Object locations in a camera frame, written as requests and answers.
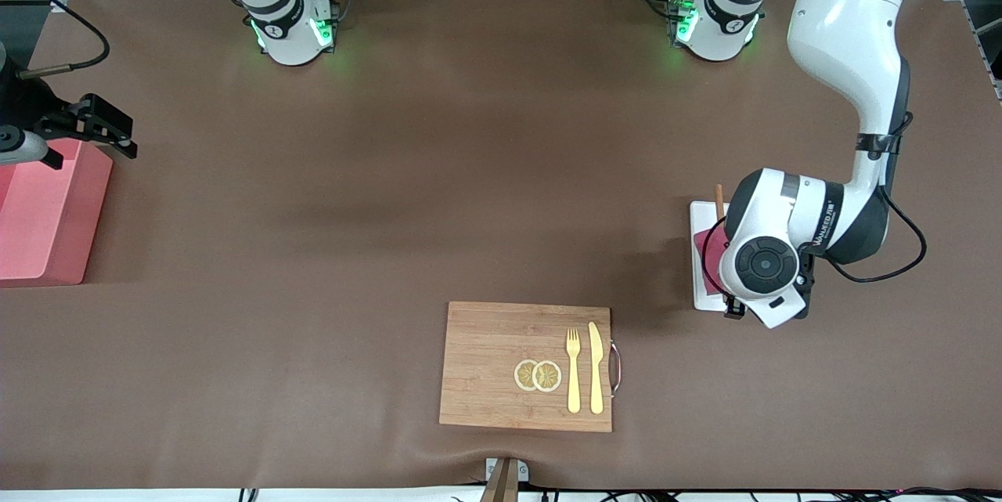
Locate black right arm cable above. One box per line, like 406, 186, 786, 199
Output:
20, 0, 113, 80

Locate red cloth with grey trim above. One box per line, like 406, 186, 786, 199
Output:
699, 220, 734, 296

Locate golden knife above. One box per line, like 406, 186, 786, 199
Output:
588, 321, 605, 415

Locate pink plastic box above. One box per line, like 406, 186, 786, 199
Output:
0, 138, 114, 287

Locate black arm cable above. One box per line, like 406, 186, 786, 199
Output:
814, 114, 928, 284
20, 0, 113, 80

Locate white rectangular plate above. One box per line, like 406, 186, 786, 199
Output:
689, 200, 734, 312

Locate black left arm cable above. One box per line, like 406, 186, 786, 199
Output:
814, 114, 928, 284

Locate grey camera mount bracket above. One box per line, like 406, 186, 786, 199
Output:
479, 457, 529, 502

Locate golden fork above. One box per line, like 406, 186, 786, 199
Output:
565, 327, 582, 414

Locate aluminium frame rail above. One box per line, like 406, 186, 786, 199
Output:
935, 0, 1002, 99

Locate bamboo cutting board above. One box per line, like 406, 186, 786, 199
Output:
438, 301, 623, 434

